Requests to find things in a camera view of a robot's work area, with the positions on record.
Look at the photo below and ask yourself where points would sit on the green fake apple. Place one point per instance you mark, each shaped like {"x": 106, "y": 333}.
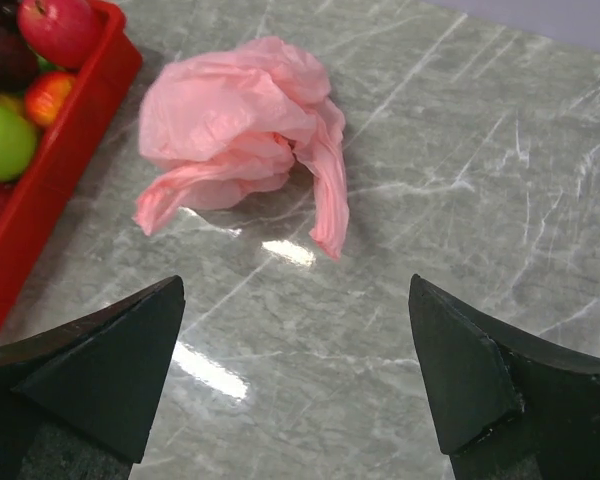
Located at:
{"x": 18, "y": 143}

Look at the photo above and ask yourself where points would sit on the dark purple fake mangosteen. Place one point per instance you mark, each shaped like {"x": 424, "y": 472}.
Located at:
{"x": 18, "y": 63}

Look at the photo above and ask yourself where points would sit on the red plastic tray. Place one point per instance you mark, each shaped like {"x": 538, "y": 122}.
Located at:
{"x": 64, "y": 152}

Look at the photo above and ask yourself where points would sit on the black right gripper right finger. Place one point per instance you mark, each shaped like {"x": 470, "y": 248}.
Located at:
{"x": 506, "y": 404}

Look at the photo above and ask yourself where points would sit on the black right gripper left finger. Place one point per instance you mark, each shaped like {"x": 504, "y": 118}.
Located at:
{"x": 79, "y": 401}

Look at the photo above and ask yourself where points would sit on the red fake apple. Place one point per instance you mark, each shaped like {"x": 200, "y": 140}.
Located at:
{"x": 64, "y": 32}

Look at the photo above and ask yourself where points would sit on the orange red fake mango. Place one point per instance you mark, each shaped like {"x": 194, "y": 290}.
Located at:
{"x": 46, "y": 95}

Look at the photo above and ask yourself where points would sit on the pink plastic bag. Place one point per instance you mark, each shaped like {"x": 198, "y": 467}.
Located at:
{"x": 224, "y": 125}

